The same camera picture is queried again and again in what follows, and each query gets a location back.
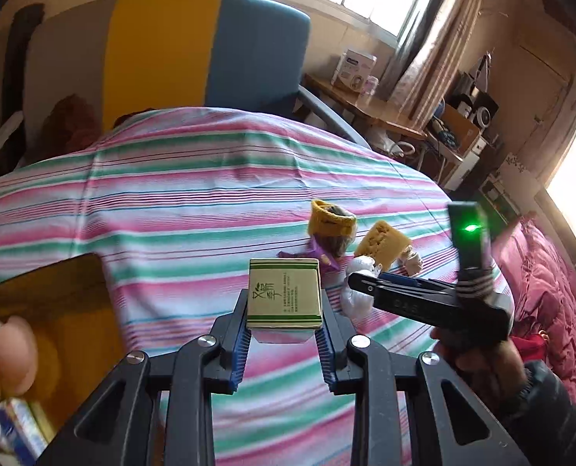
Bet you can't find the peach plastic bottle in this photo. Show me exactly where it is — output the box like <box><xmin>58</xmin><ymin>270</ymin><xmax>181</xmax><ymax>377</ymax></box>
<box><xmin>0</xmin><ymin>315</ymin><xmax>38</xmax><ymax>399</ymax></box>

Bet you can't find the clear plastic bag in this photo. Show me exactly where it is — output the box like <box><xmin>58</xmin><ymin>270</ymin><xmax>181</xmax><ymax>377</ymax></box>
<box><xmin>399</xmin><ymin>247</ymin><xmax>425</xmax><ymax>277</ymax></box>
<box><xmin>341</xmin><ymin>255</ymin><xmax>383</xmax><ymax>318</ymax></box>

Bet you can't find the blue tissue packet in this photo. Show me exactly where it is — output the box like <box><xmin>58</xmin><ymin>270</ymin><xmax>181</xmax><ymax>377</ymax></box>
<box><xmin>0</xmin><ymin>395</ymin><xmax>50</xmax><ymax>466</ymax></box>

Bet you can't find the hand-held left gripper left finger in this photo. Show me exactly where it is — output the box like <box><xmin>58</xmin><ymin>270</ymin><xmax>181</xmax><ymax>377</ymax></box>
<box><xmin>38</xmin><ymin>289</ymin><xmax>250</xmax><ymax>466</ymax></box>

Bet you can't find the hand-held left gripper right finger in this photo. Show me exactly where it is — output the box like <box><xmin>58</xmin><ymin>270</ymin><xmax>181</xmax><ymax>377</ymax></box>
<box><xmin>314</xmin><ymin>296</ymin><xmax>531</xmax><ymax>466</ymax></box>

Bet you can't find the white product carton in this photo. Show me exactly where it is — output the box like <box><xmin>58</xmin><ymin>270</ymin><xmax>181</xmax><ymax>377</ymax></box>
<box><xmin>331</xmin><ymin>49</ymin><xmax>378</xmax><ymax>93</ymax></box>

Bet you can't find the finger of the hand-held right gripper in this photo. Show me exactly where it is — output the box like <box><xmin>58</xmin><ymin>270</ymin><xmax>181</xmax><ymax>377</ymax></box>
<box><xmin>348</xmin><ymin>273</ymin><xmax>456</xmax><ymax>323</ymax></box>
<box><xmin>378</xmin><ymin>272</ymin><xmax>435</xmax><ymax>289</ymax></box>

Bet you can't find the small green yellow box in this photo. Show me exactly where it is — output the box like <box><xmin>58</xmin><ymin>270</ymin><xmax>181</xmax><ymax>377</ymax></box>
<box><xmin>246</xmin><ymin>258</ymin><xmax>324</xmax><ymax>331</ymax></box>

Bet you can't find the brown striped curtain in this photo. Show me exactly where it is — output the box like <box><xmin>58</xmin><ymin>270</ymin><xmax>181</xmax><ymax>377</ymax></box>
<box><xmin>380</xmin><ymin>0</ymin><xmax>492</xmax><ymax>127</ymax></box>

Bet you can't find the purple snack packet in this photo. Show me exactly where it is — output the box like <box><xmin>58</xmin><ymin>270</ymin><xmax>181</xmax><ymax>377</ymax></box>
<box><xmin>278</xmin><ymin>240</ymin><xmax>339</xmax><ymax>270</ymax></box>

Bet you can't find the grey yellow blue sofa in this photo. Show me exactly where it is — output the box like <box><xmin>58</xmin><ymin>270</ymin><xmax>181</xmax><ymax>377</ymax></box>
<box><xmin>0</xmin><ymin>0</ymin><xmax>371</xmax><ymax>185</ymax></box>

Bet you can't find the wooden side table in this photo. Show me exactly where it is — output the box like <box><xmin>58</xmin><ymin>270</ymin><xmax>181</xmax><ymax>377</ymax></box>
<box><xmin>302</xmin><ymin>73</ymin><xmax>429</xmax><ymax>141</ymax></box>

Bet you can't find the striped tablecloth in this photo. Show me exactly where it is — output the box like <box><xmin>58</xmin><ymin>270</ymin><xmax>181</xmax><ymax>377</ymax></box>
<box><xmin>0</xmin><ymin>107</ymin><xmax>512</xmax><ymax>466</ymax></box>

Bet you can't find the pink quilt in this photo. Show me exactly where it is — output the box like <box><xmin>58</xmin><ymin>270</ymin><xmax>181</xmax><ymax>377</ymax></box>
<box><xmin>492</xmin><ymin>214</ymin><xmax>576</xmax><ymax>399</ymax></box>

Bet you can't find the yellow knitted sock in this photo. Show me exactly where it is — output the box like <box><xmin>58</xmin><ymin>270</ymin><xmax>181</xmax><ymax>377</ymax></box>
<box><xmin>308</xmin><ymin>199</ymin><xmax>357</xmax><ymax>258</ymax></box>

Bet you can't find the gold metal tin box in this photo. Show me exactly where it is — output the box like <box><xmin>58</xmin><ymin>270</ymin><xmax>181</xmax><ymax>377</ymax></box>
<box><xmin>0</xmin><ymin>252</ymin><xmax>128</xmax><ymax>466</ymax></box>

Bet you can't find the person's right hand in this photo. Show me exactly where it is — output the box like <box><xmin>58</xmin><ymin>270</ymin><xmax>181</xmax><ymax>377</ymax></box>
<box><xmin>431</xmin><ymin>327</ymin><xmax>529</xmax><ymax>413</ymax></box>

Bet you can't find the brown cardboard box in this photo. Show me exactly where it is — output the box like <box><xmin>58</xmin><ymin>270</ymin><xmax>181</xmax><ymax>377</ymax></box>
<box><xmin>436</xmin><ymin>104</ymin><xmax>483</xmax><ymax>149</ymax></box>

